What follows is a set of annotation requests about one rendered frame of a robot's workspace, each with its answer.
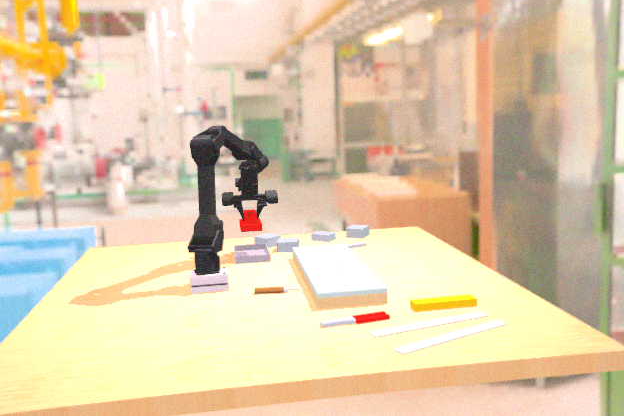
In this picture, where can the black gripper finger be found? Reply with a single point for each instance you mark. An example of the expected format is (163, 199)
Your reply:
(240, 209)
(260, 206)

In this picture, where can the yellow rectangular bar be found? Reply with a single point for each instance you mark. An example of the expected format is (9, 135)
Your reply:
(439, 303)

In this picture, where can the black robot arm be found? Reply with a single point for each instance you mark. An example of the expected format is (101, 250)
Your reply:
(208, 237)

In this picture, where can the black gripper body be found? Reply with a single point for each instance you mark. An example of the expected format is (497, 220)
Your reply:
(249, 191)

